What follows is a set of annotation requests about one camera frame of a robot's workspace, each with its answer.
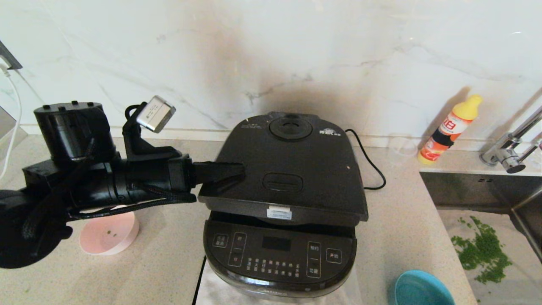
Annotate white towel under cooker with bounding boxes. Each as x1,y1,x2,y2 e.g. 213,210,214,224
197,263,363,305

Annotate black rice cooker lid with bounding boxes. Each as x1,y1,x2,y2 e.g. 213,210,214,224
198,111,369,227

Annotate yellow orange squeeze bottle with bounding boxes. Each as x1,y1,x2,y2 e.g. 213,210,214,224
418,94,483,166

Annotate black power cable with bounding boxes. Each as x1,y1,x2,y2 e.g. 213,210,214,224
345,129,387,190

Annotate clear plastic cup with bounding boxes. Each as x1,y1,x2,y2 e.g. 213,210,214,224
387,135,419,166

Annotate green grains on sink towel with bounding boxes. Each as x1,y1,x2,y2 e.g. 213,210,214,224
451,216,513,284

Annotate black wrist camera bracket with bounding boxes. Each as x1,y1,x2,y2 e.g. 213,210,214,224
123,104,183,161

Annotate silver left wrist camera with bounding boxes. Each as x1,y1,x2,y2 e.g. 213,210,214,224
136,96,176,133

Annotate grey metal panel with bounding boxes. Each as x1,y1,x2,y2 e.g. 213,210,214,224
0,106,28,161

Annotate grey wall socket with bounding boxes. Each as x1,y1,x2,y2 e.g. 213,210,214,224
0,40,22,70

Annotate blue bowl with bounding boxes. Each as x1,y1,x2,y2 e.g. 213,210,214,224
395,270,456,305

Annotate white power cable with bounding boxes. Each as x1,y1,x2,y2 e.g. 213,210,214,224
0,68,22,180

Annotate clear plastic water bottle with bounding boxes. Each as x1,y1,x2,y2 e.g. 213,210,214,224
529,139,542,166

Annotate pink bowl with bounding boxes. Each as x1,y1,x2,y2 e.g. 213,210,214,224
80,206,140,255

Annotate white towel in sink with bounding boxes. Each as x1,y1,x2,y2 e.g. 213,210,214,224
436,208,542,305

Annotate chrome faucet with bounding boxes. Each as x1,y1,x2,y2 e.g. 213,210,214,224
479,106,542,174

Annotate stainless steel sink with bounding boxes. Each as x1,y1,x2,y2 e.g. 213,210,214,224
419,172,542,305

